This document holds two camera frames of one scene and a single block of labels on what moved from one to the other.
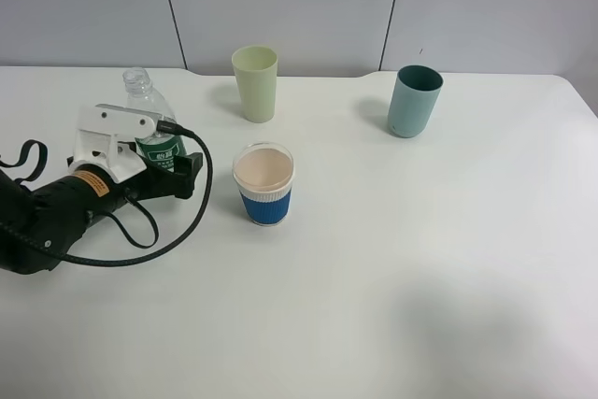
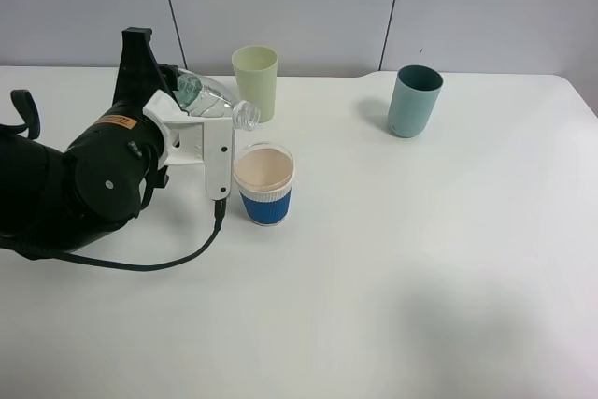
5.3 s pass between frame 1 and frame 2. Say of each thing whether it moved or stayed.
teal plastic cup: stayed
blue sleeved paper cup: stayed
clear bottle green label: moved
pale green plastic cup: stayed
